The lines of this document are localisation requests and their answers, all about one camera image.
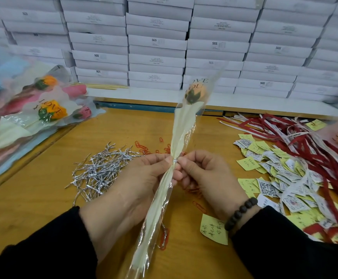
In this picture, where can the pile of red ribbons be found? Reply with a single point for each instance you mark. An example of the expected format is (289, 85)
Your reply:
(308, 145)

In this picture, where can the pile of silver twist ties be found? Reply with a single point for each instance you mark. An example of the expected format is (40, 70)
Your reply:
(99, 168)

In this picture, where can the person's right hand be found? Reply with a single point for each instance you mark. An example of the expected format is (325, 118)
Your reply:
(212, 183)

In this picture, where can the wooden sticks bundle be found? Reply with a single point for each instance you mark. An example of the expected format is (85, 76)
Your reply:
(106, 86)

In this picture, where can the wall of stacked white boxes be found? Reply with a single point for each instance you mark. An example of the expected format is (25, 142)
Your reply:
(157, 40)

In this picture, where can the pile of flowers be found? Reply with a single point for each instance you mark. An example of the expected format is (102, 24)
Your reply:
(18, 122)

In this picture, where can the pile of orange paper clips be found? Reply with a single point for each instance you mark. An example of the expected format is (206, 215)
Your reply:
(143, 148)

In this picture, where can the long white board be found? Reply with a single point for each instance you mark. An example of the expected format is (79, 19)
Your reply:
(262, 102)

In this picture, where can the person's right forearm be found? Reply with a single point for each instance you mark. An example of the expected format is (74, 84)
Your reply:
(294, 247)

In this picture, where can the person's left forearm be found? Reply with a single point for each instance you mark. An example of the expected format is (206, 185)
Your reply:
(41, 250)

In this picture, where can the peach rose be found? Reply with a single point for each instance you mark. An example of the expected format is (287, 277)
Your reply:
(186, 122)

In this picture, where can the pile of yellow white tags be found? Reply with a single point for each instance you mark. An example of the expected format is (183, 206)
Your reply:
(271, 174)

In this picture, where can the person's left hand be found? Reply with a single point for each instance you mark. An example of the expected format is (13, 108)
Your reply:
(128, 197)

